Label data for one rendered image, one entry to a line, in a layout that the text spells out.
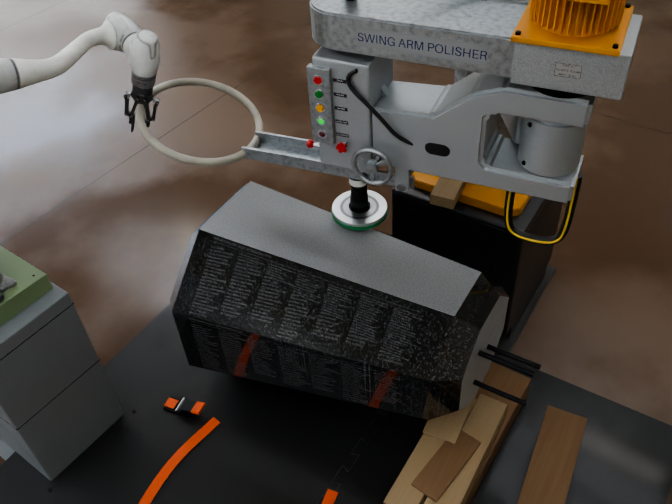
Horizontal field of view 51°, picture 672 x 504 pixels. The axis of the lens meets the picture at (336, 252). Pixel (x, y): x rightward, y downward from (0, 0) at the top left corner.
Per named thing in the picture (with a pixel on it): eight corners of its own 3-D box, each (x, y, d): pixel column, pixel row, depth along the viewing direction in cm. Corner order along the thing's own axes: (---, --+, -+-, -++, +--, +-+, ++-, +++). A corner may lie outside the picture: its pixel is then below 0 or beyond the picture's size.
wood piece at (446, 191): (444, 175, 298) (445, 166, 295) (467, 180, 295) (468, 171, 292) (429, 203, 286) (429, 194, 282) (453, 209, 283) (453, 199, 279)
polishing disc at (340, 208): (346, 186, 281) (346, 184, 281) (395, 199, 274) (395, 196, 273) (322, 218, 268) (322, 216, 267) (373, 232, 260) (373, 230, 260)
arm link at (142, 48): (164, 76, 259) (147, 55, 264) (168, 40, 248) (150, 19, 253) (137, 81, 253) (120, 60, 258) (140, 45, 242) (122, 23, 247)
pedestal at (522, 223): (441, 229, 390) (448, 115, 339) (556, 270, 363) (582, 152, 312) (382, 306, 351) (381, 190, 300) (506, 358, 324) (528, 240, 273)
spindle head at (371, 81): (435, 155, 253) (441, 40, 223) (415, 191, 239) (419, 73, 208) (344, 137, 265) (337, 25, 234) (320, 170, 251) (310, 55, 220)
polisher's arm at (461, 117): (574, 194, 239) (604, 64, 205) (562, 237, 224) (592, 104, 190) (374, 153, 263) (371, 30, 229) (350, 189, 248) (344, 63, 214)
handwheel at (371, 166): (401, 174, 242) (402, 138, 232) (391, 191, 235) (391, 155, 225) (361, 165, 247) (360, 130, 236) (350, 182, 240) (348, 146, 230)
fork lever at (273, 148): (427, 164, 256) (427, 153, 252) (410, 196, 243) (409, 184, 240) (262, 136, 280) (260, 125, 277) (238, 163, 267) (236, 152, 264)
